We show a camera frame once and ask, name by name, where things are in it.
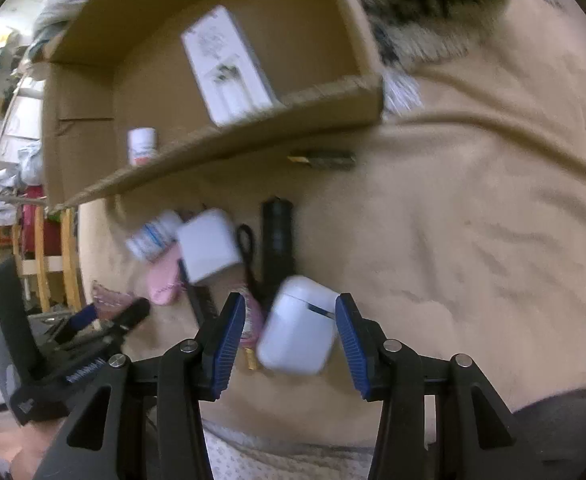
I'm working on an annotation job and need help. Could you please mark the white dotted sheet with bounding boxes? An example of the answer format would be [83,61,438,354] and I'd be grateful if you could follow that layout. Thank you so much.
[200,420,379,480]

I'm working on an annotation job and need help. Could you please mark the yellow wooden rack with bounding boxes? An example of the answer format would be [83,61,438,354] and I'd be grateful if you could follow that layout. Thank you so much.
[0,205,81,313]

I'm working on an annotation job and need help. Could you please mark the white plastic bag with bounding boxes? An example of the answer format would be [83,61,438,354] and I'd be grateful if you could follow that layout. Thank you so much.
[18,140,46,186]

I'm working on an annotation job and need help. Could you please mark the pink translucent comb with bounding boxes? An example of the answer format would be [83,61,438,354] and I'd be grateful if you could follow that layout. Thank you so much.
[90,280,138,318]

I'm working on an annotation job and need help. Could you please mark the black and yellow battery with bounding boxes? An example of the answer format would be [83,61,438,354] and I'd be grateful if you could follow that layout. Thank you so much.
[287,150,356,170]

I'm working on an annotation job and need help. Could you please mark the white pill bottle blue label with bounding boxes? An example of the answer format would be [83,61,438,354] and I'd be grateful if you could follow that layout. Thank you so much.
[125,210,184,263]

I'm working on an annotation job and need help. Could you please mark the white pill bottle red label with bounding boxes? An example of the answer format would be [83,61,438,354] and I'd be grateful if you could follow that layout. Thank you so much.
[127,127,160,167]

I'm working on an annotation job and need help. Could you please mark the zebra patterned blanket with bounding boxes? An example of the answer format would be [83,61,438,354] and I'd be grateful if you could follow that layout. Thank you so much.
[343,0,569,116]

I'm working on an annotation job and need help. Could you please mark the pink spray bottle gold cap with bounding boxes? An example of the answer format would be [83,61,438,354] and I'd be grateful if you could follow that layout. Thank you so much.
[238,282,266,373]

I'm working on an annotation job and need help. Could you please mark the black flashlight with strap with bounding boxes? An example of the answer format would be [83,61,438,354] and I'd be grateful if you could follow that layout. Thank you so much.
[235,196,296,296]

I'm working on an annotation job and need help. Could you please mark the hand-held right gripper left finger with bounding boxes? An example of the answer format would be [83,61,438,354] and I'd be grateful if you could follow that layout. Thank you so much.
[33,292,248,480]

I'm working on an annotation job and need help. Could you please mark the pink pouch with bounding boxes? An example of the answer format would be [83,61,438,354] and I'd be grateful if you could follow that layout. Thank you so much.
[145,245,186,306]

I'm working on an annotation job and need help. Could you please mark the red bag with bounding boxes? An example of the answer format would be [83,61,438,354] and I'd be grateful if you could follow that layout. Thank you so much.
[23,187,66,261]

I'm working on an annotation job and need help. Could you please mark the tan blanket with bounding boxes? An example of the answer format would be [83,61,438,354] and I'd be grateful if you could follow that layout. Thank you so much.
[75,0,586,453]

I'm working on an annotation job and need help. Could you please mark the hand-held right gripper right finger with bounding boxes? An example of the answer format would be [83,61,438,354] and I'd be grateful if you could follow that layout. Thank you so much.
[334,292,556,480]

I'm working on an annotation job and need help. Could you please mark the person's left hand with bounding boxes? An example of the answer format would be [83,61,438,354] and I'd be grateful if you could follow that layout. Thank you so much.
[10,417,68,480]

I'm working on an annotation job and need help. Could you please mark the cardboard box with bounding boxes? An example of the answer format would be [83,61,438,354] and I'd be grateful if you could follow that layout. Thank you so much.
[40,0,385,213]

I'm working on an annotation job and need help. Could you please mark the white earbud case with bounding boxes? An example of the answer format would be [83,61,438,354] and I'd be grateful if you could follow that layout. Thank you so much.
[256,275,341,375]

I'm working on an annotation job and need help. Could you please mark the white charger adapter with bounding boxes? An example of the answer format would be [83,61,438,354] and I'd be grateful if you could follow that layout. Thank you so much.
[175,208,244,286]

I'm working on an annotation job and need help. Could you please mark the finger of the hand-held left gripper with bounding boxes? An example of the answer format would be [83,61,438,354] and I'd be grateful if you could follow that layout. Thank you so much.
[53,302,101,346]
[68,297,151,356]

